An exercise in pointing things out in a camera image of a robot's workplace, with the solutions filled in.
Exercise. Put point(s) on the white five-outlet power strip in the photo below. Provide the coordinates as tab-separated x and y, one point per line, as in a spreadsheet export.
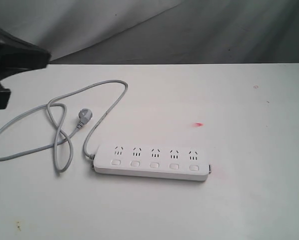
152	161

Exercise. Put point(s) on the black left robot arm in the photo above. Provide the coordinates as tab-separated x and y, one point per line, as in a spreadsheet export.
18	56

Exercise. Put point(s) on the grey cable plug connector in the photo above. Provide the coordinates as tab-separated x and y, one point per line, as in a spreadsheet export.
84	116

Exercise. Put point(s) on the white wrinkled backdrop cloth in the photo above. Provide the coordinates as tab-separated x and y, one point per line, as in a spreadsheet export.
157	31

